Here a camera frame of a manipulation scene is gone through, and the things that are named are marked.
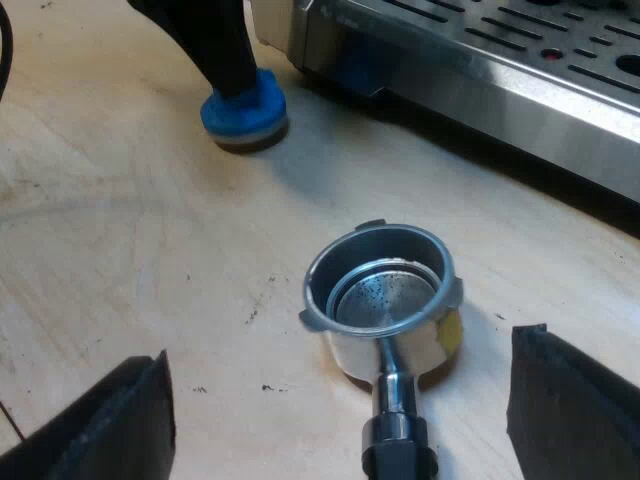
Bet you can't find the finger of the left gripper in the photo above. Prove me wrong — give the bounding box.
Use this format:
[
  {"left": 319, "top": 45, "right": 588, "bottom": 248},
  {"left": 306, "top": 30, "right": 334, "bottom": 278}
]
[{"left": 126, "top": 0, "right": 261, "bottom": 99}]

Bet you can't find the steel espresso machine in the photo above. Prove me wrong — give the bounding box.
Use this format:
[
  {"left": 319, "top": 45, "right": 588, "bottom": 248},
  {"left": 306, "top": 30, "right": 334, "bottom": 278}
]
[{"left": 249, "top": 0, "right": 640, "bottom": 205}]

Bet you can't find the blue tamper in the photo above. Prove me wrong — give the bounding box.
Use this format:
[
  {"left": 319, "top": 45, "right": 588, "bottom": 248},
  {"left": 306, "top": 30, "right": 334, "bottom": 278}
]
[{"left": 199, "top": 68, "right": 290, "bottom": 157}]

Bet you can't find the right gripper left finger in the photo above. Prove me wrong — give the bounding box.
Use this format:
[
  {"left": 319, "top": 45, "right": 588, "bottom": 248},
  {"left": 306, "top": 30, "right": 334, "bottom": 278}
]
[{"left": 0, "top": 348, "right": 177, "bottom": 480}]

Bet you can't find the black cable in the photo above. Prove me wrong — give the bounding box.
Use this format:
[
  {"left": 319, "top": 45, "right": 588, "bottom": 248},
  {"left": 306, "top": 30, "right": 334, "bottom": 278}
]
[{"left": 0, "top": 0, "right": 17, "bottom": 99}]

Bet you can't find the filter holder with red-ended handle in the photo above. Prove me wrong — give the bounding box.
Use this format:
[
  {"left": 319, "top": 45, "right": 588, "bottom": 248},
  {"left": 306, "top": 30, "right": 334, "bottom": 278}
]
[{"left": 297, "top": 217, "right": 465, "bottom": 480}]

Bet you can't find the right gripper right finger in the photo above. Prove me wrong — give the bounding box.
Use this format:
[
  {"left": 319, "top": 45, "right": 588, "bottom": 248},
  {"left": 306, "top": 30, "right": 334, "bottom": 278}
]
[{"left": 504, "top": 323, "right": 640, "bottom": 480}]

